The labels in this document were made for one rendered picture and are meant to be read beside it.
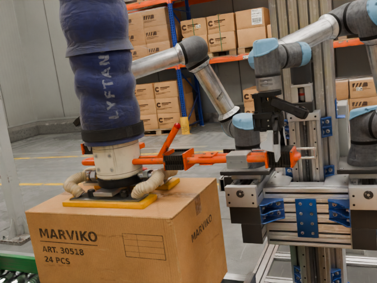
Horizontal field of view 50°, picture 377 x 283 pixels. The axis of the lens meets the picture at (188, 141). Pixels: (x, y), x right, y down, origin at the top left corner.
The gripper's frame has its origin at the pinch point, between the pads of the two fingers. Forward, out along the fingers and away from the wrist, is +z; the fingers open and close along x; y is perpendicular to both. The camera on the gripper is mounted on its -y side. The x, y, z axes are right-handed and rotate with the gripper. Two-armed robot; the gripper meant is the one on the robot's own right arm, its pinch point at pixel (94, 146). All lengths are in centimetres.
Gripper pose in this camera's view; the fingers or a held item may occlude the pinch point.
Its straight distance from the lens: 190.2
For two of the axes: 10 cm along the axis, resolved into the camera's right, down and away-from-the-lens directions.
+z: 1.2, 9.8, 1.8
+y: 9.1, -0.4, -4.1
